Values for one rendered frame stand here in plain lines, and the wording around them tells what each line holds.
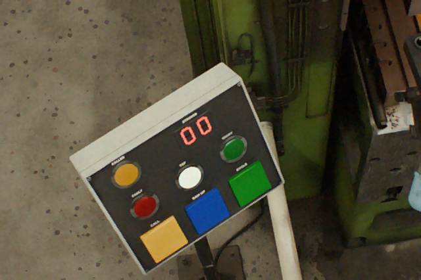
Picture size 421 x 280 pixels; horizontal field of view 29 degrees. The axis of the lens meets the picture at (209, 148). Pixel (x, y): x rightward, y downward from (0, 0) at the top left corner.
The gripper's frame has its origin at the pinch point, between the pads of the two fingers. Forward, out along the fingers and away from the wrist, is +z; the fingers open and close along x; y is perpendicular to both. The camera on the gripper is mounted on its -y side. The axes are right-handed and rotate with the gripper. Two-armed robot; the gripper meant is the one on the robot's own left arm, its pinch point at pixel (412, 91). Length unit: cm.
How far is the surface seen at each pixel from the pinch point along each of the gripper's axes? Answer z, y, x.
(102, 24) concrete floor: 160, -39, -70
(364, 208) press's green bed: 78, 31, 1
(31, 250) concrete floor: 122, 34, -102
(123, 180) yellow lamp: 6, 7, -52
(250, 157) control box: 17.4, 7.8, -28.8
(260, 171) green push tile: 19.1, 11.0, -27.3
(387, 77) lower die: 31.4, -3.0, 2.7
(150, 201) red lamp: 10, 12, -49
